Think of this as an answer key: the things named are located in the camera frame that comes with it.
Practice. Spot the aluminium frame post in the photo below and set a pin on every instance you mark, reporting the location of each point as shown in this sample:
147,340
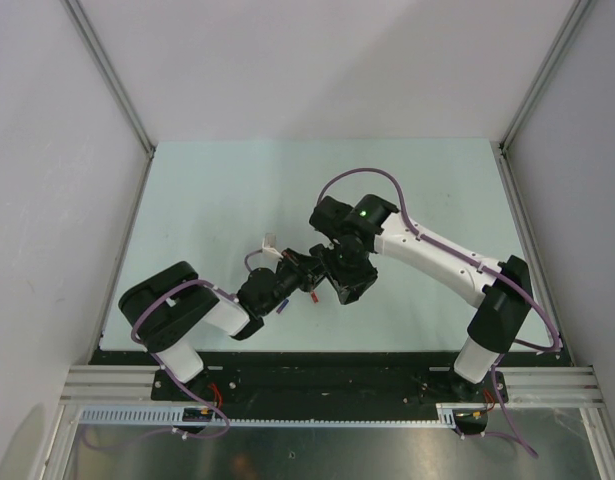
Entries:
548,68
101,59

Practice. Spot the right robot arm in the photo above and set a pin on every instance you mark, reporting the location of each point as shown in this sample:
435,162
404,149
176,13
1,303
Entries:
500,292

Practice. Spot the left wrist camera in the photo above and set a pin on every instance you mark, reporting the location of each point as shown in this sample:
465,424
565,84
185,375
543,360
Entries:
270,242

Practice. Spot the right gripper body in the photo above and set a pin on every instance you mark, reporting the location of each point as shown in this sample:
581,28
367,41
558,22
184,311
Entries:
346,267

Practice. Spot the right aluminium frame post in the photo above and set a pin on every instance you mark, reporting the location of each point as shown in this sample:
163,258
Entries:
548,68

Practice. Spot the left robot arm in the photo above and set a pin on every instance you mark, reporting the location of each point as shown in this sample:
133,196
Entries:
163,309

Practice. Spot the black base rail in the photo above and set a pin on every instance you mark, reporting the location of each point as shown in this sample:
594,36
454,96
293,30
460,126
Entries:
330,387

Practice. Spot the purple battery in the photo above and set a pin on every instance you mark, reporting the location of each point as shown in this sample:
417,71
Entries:
282,306

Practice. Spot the left aluminium frame post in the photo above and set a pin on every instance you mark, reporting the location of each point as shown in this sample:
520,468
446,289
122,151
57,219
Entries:
101,59

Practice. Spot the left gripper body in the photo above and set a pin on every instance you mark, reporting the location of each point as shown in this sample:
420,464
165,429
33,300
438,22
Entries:
287,278

